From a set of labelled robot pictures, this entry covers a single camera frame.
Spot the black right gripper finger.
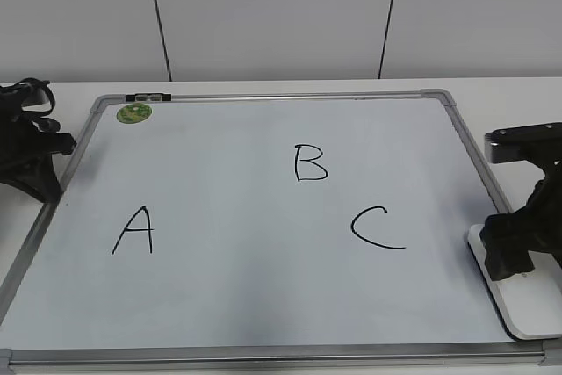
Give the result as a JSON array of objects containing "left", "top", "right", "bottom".
[{"left": 479, "top": 213, "right": 535, "bottom": 281}]

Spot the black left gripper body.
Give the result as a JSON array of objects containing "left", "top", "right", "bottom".
[{"left": 1, "top": 77, "right": 76, "bottom": 204}]

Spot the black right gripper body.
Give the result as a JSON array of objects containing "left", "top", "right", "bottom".
[{"left": 523, "top": 159, "right": 561, "bottom": 256}]

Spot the white rectangular whiteboard eraser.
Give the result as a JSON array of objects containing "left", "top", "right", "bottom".
[{"left": 467, "top": 224, "right": 562, "bottom": 340}]

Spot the round green magnet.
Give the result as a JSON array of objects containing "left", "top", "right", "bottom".
[{"left": 116, "top": 103, "right": 152, "bottom": 125}]

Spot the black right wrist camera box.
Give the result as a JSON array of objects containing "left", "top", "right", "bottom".
[{"left": 485, "top": 122, "right": 561, "bottom": 165}]

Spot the white whiteboard with aluminium frame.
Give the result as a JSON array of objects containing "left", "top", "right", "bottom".
[{"left": 1, "top": 90, "right": 561, "bottom": 370}]

